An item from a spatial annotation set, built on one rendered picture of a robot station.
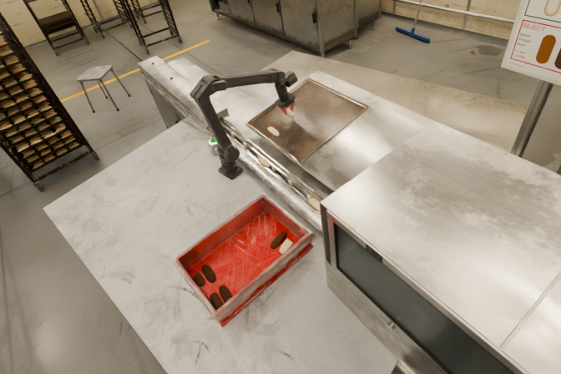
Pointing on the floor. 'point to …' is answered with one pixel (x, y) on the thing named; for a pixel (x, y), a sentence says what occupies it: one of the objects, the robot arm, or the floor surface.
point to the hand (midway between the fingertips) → (288, 112)
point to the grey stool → (98, 80)
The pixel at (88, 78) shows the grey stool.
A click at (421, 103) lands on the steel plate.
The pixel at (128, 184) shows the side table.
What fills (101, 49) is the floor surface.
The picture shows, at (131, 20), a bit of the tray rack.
